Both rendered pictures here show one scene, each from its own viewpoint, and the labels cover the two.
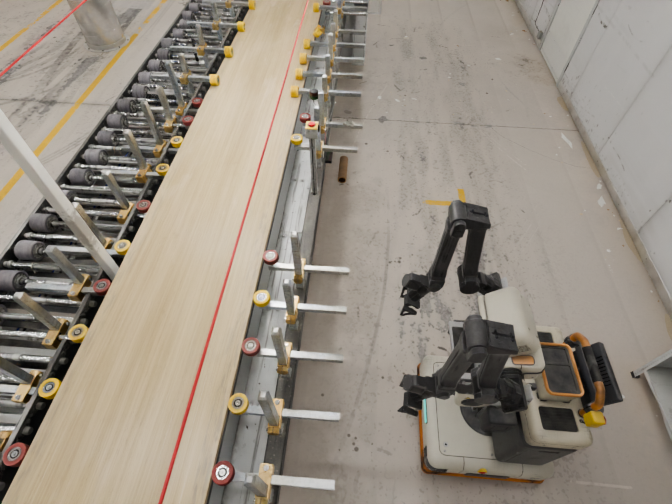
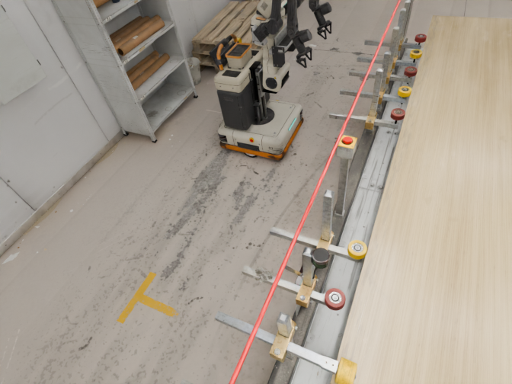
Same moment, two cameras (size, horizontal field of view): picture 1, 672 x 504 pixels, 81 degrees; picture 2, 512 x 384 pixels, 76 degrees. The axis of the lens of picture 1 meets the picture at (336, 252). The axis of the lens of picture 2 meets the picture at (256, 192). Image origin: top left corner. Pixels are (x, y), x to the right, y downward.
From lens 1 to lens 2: 3.06 m
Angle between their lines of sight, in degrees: 76
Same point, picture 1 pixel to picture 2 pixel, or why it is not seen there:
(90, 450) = (499, 44)
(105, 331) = not seen: outside the picture
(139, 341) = (495, 77)
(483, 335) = not seen: outside the picture
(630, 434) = (186, 123)
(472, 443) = (276, 106)
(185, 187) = not seen: outside the picture
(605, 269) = (93, 197)
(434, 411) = (289, 118)
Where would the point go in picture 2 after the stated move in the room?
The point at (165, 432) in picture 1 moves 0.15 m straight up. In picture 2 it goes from (456, 46) to (464, 25)
